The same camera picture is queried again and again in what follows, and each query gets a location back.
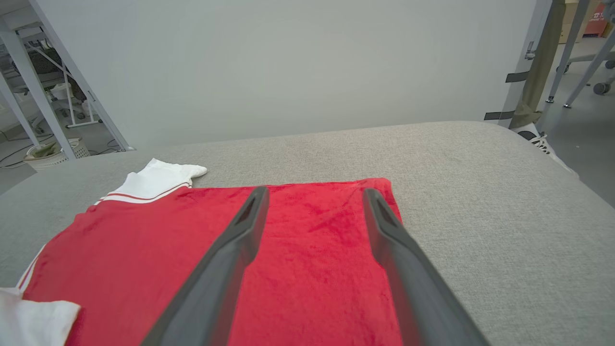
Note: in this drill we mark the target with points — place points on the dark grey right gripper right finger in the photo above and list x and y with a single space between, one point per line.
418 288

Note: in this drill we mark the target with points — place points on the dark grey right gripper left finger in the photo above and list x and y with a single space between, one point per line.
216 278

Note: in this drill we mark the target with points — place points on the red and white shirt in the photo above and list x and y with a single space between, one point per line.
312 269

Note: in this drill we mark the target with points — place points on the green cloth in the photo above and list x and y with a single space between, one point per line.
44 150

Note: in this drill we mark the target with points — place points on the white sneaker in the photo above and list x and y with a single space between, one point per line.
552 154

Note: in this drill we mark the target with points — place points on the black tape strip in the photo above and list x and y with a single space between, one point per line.
516 77
498 115

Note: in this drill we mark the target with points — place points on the white woven laundry basket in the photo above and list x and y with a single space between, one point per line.
48 162

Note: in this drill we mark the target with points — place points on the light grey partition panel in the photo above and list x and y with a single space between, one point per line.
288 72

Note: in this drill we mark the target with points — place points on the white tube stand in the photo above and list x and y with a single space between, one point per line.
72 105

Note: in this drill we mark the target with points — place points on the khaki trouser leg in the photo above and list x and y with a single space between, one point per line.
540 72

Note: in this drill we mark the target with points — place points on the grey chair base with caster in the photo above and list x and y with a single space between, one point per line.
601 88

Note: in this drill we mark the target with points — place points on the dark mesh office chair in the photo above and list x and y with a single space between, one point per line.
45 62

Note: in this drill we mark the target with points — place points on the grey metal table legs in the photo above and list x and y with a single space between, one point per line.
569 48

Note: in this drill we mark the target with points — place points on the cardboard box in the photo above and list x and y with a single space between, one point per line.
596 19

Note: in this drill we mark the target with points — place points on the white desk frame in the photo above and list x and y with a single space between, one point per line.
33 86

